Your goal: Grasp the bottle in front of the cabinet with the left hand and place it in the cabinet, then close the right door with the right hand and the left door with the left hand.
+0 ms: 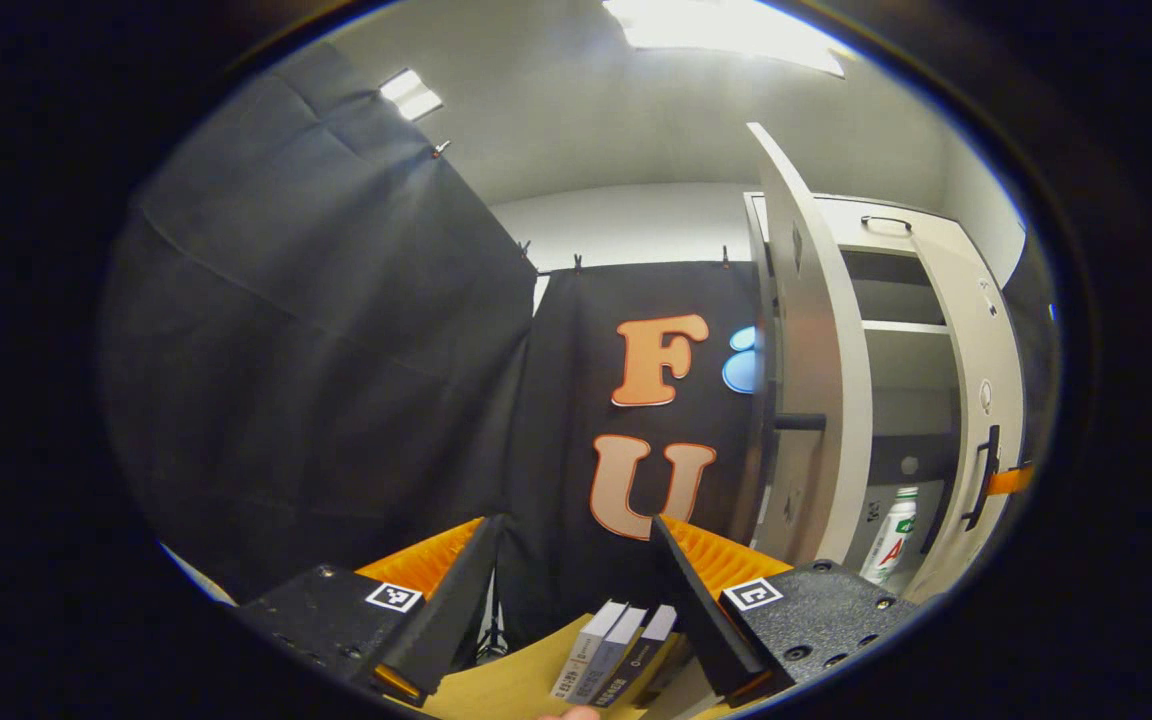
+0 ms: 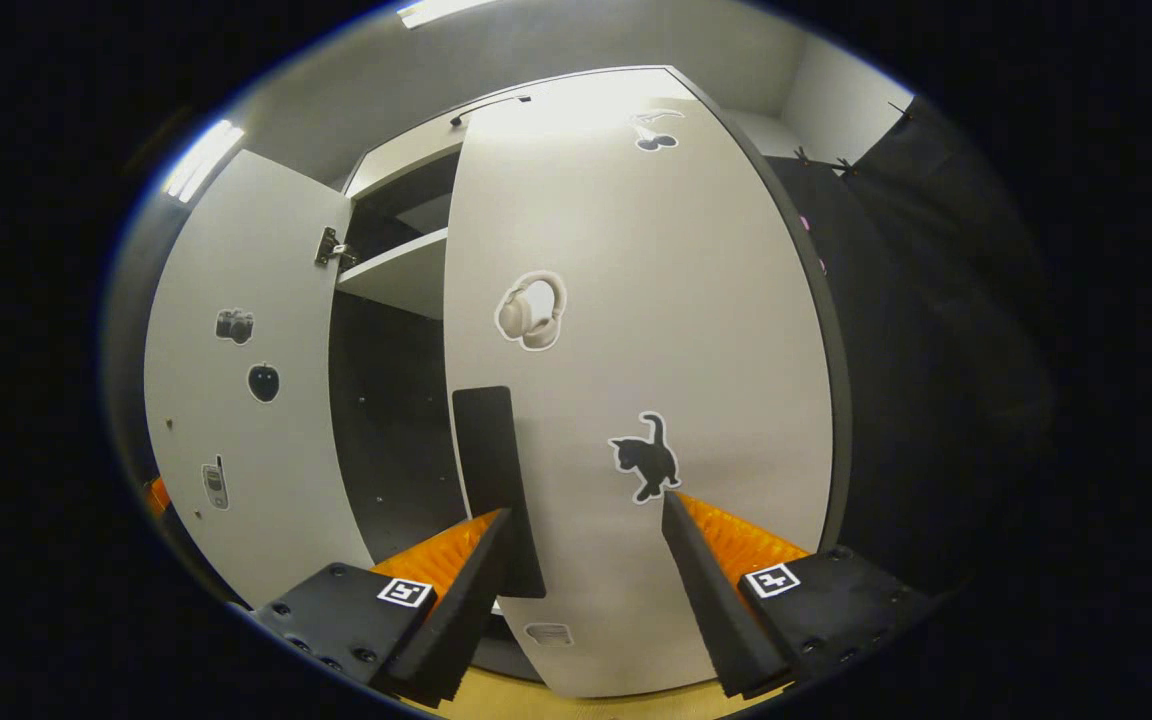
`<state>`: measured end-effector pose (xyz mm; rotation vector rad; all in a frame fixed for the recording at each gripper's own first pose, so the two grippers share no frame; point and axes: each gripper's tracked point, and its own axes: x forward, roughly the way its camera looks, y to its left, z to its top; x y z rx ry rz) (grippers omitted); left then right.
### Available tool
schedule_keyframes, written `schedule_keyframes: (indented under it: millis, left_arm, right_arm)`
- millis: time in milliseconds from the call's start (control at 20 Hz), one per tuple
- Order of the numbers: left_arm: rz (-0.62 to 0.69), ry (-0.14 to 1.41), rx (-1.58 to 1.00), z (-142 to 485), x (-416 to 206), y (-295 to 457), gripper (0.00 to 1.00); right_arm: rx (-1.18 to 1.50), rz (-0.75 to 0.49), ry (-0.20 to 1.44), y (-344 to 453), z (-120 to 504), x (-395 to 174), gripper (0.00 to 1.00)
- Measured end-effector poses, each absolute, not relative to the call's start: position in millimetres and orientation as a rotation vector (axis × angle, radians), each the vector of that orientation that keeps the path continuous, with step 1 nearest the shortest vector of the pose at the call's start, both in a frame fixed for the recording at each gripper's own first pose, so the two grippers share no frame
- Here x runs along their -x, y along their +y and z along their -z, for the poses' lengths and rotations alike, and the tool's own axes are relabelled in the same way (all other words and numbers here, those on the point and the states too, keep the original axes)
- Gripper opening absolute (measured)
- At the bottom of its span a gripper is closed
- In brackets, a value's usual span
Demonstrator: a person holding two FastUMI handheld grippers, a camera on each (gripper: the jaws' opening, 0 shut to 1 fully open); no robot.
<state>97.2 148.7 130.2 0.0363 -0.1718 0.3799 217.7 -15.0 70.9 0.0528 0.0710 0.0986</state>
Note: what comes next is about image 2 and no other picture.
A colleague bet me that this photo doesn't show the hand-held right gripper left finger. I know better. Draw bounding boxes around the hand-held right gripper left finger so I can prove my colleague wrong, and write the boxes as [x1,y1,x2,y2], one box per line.
[248,507,515,706]

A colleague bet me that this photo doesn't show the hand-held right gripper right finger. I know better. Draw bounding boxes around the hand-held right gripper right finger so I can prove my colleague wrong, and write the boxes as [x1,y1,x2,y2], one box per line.
[661,489,937,699]

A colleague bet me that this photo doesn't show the white cabinet door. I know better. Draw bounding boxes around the white cabinet door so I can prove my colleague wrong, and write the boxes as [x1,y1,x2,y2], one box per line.
[441,68,837,699]
[143,150,377,609]

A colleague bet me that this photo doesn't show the white cabinet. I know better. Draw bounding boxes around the white cabinet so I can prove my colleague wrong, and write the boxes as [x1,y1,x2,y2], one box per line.
[143,65,852,701]

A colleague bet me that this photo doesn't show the white cabinet shelf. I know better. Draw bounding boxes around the white cabinet shelf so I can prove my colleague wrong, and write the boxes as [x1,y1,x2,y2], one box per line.
[336,228,449,321]

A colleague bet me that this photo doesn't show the ceiling light panel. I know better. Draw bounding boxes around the ceiling light panel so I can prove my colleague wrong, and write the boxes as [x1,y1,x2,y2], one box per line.
[161,120,247,204]
[396,0,502,29]

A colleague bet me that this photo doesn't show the white cabinet drawer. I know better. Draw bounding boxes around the white cabinet drawer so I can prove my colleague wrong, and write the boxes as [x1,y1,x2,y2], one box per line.
[344,95,537,201]

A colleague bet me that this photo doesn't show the black drawer handle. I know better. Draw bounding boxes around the black drawer handle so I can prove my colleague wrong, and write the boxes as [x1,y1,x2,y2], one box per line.
[449,95,533,127]

